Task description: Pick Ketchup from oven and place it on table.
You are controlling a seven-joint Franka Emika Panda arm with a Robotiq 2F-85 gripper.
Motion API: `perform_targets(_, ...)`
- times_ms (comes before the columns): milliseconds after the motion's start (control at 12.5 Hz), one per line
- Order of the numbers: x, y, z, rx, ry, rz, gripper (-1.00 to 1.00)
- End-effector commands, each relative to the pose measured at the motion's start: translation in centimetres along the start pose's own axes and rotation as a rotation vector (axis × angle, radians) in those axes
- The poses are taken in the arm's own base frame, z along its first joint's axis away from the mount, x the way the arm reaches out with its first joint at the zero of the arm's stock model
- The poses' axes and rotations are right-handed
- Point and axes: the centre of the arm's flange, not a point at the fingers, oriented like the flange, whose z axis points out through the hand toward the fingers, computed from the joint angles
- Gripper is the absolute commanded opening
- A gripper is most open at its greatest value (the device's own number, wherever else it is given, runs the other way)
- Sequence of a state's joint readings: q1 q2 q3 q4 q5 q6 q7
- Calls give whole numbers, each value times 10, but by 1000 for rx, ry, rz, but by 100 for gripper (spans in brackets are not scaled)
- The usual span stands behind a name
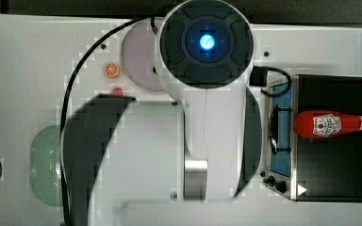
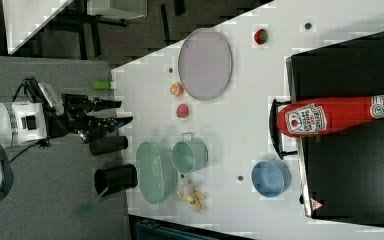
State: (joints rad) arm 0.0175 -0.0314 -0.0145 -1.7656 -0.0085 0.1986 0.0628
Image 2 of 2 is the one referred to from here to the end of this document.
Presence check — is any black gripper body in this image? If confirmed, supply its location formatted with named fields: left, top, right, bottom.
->
left=45, top=94, right=94, bottom=143

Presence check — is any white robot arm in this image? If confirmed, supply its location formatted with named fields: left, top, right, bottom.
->
left=0, top=94, right=133, bottom=148

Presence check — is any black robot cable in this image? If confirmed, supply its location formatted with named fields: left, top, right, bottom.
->
left=9, top=77, right=53, bottom=164

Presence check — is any orange slice toy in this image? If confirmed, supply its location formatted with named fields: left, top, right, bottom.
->
left=170, top=83, right=184, bottom=97

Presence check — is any grey round plate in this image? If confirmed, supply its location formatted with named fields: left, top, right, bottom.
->
left=178, top=28, right=233, bottom=101

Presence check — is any peeled banana toy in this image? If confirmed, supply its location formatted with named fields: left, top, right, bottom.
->
left=178, top=180, right=206, bottom=212

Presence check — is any pink strawberry toy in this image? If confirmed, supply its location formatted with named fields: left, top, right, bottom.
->
left=176, top=104, right=189, bottom=118

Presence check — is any black utensil holder cup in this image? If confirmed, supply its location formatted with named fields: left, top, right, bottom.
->
left=94, top=164, right=138, bottom=196

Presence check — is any green marker block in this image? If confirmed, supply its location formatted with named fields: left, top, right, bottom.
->
left=92, top=80, right=115, bottom=90

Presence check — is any black toaster oven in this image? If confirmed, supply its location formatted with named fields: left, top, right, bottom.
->
left=286, top=31, right=384, bottom=227

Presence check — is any black cylinder cup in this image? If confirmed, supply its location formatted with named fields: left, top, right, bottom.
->
left=89, top=136, right=129, bottom=156

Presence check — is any green metal mug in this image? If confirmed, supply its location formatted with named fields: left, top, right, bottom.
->
left=171, top=132, right=208, bottom=174

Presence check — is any blue bowl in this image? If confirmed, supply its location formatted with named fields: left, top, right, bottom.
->
left=251, top=160, right=291, bottom=198

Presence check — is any red strawberry toy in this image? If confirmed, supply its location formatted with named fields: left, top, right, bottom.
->
left=254, top=29, right=268, bottom=45

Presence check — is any red ketchup bottle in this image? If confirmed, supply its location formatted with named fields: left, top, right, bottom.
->
left=276, top=95, right=384, bottom=137

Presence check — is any green spatula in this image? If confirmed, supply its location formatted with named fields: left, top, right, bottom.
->
left=73, top=188, right=108, bottom=218

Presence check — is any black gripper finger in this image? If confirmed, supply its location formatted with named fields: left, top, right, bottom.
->
left=92, top=116, right=133, bottom=133
left=93, top=98, right=122, bottom=110

